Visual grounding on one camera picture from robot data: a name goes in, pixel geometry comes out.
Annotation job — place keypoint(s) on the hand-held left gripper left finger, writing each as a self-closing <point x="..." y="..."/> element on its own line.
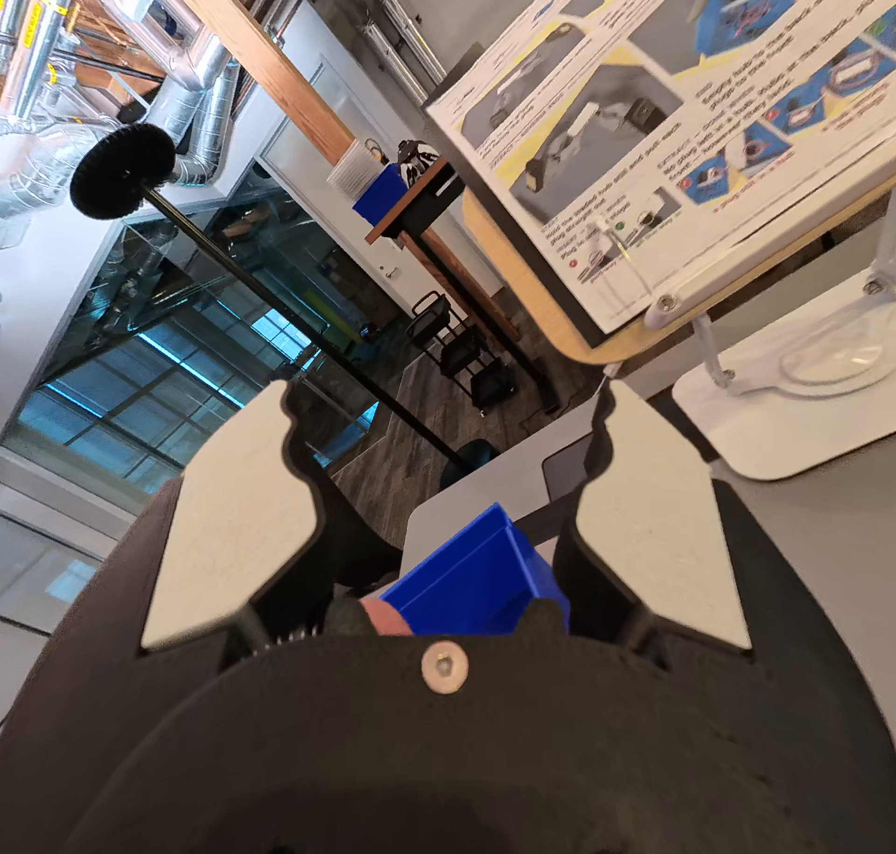
<point x="231" y="532"/>

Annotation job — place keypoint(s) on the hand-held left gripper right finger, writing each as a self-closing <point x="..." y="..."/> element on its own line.
<point x="658" y="532"/>

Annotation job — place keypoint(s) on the person's left hand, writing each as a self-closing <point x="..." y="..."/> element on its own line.
<point x="385" y="616"/>

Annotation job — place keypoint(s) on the blue plastic bin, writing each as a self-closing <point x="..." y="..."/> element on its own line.
<point x="476" y="581"/>
<point x="378" y="199"/>

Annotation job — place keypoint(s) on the black cart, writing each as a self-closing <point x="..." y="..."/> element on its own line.
<point x="490" y="385"/>

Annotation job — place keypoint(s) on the wooden side table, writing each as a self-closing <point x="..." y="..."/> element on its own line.
<point x="420" y="199"/>

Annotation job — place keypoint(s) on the white stack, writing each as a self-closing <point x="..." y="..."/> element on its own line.
<point x="350" y="167"/>

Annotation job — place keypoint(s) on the printed instruction sheet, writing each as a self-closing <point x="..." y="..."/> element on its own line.
<point x="630" y="97"/>

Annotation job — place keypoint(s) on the silver ceiling ducts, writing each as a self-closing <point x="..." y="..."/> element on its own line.
<point x="203" y="97"/>

